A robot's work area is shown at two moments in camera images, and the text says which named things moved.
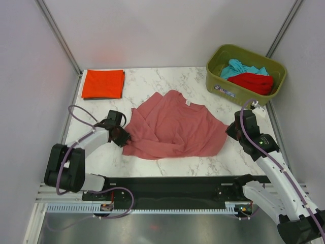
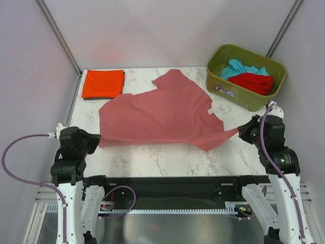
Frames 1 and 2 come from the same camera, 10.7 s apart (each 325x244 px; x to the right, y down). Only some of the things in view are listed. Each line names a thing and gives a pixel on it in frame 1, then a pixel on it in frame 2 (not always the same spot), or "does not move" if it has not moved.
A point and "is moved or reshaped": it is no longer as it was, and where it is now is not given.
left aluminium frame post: x=50 y=18 does not move
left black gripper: x=126 y=136 to x=94 y=139
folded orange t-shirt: x=103 y=84 does not move
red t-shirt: x=258 y=84 does not move
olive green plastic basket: x=236 y=73 does not move
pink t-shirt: x=168 y=124 is moved or reshaped
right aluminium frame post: x=285 y=27 does not move
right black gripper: x=230 y=130 to x=244 y=129
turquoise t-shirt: x=235 y=67 does not move
